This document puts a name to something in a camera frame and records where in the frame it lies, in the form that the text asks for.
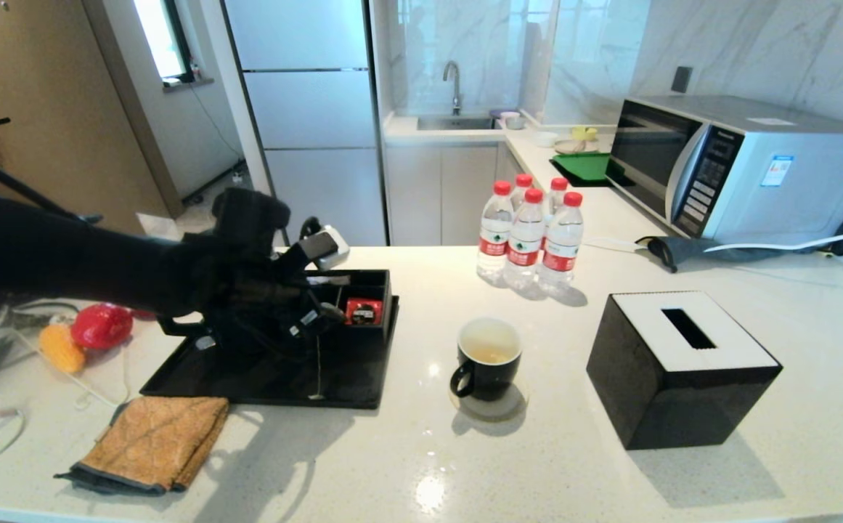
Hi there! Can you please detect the silver microwave oven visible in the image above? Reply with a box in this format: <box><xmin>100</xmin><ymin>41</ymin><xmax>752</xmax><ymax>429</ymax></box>
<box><xmin>605</xmin><ymin>94</ymin><xmax>843</xmax><ymax>245</ymax></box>

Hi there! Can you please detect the orange-brown folded cloth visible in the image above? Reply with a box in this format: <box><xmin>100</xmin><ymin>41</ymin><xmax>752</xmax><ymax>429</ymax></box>
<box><xmin>54</xmin><ymin>396</ymin><xmax>230</xmax><ymax>496</ymax></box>

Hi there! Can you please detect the steel sink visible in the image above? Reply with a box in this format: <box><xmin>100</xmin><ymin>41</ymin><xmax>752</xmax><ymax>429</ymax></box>
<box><xmin>416</xmin><ymin>115</ymin><xmax>498</xmax><ymax>131</ymax></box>

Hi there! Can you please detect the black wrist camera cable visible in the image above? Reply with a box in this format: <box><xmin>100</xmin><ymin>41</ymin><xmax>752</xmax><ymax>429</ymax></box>
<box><xmin>0</xmin><ymin>144</ymin><xmax>102</xmax><ymax>224</ymax></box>

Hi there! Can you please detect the window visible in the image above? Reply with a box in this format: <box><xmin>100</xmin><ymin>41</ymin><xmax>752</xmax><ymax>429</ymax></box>
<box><xmin>133</xmin><ymin>0</ymin><xmax>197</xmax><ymax>83</ymax></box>

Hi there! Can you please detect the black tissue box white lid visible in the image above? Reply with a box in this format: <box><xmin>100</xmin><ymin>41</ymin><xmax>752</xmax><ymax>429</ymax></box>
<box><xmin>586</xmin><ymin>291</ymin><xmax>783</xmax><ymax>451</ymax></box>

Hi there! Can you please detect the brown wooden door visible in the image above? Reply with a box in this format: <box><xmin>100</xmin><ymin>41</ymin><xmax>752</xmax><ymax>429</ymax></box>
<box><xmin>0</xmin><ymin>0</ymin><xmax>175</xmax><ymax>237</ymax></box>

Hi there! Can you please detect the thin white cable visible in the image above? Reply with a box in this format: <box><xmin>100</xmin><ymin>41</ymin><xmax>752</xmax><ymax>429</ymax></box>
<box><xmin>11</xmin><ymin>331</ymin><xmax>131</xmax><ymax>408</ymax></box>

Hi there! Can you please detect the chrome faucet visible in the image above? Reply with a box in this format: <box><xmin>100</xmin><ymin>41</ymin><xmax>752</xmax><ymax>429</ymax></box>
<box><xmin>442</xmin><ymin>60</ymin><xmax>463</xmax><ymax>116</ymax></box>

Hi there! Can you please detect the white power cable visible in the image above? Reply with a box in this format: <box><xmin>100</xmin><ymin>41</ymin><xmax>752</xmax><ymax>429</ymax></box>
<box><xmin>585</xmin><ymin>231</ymin><xmax>843</xmax><ymax>256</ymax></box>

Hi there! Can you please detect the red ball toy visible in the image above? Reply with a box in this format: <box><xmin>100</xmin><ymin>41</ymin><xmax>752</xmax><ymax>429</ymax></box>
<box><xmin>70</xmin><ymin>304</ymin><xmax>134</xmax><ymax>351</ymax></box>

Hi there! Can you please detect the yellow corn toy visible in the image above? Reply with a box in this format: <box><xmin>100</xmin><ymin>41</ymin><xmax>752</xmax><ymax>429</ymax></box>
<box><xmin>38</xmin><ymin>324</ymin><xmax>86</xmax><ymax>375</ymax></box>

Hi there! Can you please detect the red-capped water bottle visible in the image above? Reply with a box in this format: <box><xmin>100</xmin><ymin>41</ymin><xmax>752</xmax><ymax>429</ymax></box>
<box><xmin>512</xmin><ymin>174</ymin><xmax>536</xmax><ymax>211</ymax></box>
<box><xmin>476</xmin><ymin>181</ymin><xmax>515</xmax><ymax>283</ymax></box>
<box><xmin>539</xmin><ymin>192</ymin><xmax>586</xmax><ymax>296</ymax></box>
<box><xmin>505</xmin><ymin>188</ymin><xmax>547</xmax><ymax>291</ymax></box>
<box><xmin>546</xmin><ymin>177</ymin><xmax>571</xmax><ymax>218</ymax></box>

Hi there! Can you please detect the red sachet packet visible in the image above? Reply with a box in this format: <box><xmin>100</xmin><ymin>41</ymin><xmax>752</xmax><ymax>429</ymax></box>
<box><xmin>346</xmin><ymin>298</ymin><xmax>383</xmax><ymax>326</ymax></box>

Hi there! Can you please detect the round clear coaster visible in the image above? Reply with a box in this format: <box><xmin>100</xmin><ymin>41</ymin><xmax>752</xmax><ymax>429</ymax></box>
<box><xmin>450</xmin><ymin>384</ymin><xmax>529</xmax><ymax>424</ymax></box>

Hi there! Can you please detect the black serving tray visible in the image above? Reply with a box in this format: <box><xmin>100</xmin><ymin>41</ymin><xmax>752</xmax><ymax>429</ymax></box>
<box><xmin>140</xmin><ymin>294</ymin><xmax>400</xmax><ymax>410</ymax></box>

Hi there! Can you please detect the black mug white inside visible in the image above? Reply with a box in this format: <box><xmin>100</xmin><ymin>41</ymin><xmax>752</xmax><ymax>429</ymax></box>
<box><xmin>450</xmin><ymin>317</ymin><xmax>524</xmax><ymax>402</ymax></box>

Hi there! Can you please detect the clear sign card stand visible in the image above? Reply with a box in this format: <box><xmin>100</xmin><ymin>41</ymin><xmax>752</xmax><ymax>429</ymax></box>
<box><xmin>136</xmin><ymin>214</ymin><xmax>184</xmax><ymax>240</ymax></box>

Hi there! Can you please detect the black compartment box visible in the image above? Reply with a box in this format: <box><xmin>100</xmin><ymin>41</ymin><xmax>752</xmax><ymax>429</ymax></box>
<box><xmin>304</xmin><ymin>269</ymin><xmax>393</xmax><ymax>344</ymax></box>

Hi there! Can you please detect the grey tea bag with string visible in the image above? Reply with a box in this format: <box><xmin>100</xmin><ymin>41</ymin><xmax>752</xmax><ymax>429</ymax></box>
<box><xmin>309</xmin><ymin>305</ymin><xmax>347</xmax><ymax>402</ymax></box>

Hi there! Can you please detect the silver refrigerator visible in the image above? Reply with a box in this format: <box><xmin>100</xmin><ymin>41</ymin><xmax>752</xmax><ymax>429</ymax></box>
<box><xmin>220</xmin><ymin>0</ymin><xmax>391</xmax><ymax>248</ymax></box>

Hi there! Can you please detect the dark grey cloth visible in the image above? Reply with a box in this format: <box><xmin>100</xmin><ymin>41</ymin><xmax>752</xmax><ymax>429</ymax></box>
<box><xmin>637</xmin><ymin>227</ymin><xmax>843</xmax><ymax>275</ymax></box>

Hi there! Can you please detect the white kitchen cabinet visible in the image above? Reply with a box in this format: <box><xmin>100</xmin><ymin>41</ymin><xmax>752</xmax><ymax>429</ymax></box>
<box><xmin>385</xmin><ymin>141</ymin><xmax>527</xmax><ymax>248</ymax></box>

